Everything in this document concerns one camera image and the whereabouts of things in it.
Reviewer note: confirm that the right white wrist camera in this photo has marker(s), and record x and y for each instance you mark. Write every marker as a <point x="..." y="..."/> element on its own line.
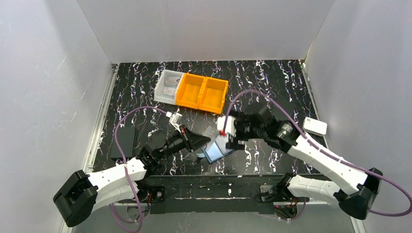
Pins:
<point x="225" y="126"/>

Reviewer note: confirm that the aluminium rail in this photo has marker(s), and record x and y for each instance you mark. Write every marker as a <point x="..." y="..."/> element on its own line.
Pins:
<point x="98" y="128"/>
<point x="225" y="196"/>

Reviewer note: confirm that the aluminium front rail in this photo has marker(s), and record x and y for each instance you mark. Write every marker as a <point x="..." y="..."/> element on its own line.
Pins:
<point x="225" y="196"/>

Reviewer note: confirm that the white rectangular device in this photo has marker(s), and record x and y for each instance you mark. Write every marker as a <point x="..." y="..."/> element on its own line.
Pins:
<point x="315" y="126"/>

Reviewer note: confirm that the blue card holder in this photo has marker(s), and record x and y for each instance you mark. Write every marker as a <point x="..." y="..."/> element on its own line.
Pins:
<point x="215" y="149"/>

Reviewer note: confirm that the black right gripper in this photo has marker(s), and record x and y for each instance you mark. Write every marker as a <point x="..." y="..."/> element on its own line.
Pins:
<point x="237" y="131"/>

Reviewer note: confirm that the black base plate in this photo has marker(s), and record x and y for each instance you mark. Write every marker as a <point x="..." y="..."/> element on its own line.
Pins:
<point x="152" y="194"/>
<point x="269" y="193"/>

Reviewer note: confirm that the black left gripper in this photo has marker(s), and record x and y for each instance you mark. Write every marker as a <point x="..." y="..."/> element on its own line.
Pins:
<point x="185" y="138"/>

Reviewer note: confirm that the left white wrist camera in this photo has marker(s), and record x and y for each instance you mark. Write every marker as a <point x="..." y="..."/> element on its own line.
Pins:
<point x="174" y="119"/>

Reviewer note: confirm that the aluminium left rail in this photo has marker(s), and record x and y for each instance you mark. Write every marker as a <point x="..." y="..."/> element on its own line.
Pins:
<point x="98" y="128"/>

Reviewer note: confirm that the right orange plastic bin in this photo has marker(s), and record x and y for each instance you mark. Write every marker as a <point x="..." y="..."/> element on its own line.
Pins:
<point x="213" y="95"/>

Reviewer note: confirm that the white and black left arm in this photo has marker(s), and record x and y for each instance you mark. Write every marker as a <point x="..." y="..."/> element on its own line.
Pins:
<point x="84" y="193"/>

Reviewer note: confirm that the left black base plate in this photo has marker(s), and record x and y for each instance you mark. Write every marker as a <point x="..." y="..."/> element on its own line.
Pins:
<point x="152" y="194"/>

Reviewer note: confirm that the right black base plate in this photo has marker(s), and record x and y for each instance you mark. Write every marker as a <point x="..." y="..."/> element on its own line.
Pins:
<point x="269" y="193"/>

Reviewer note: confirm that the left orange plastic bin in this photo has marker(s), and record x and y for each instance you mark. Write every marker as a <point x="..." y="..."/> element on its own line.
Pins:
<point x="189" y="91"/>

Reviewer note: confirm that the black flat box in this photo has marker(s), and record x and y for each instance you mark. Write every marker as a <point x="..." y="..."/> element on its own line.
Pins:
<point x="126" y="139"/>

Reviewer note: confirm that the credit card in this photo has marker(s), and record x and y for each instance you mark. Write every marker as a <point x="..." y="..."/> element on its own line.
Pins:
<point x="212" y="133"/>
<point x="171" y="81"/>
<point x="170" y="92"/>

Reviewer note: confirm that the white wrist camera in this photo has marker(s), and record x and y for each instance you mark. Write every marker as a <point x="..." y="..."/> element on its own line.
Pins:
<point x="225" y="126"/>
<point x="174" y="119"/>

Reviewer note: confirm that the orange plastic bin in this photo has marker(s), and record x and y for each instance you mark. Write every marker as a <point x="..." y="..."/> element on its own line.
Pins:
<point x="189" y="91"/>
<point x="213" y="95"/>

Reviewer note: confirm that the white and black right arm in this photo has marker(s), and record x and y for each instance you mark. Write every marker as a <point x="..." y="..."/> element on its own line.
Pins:
<point x="354" y="191"/>

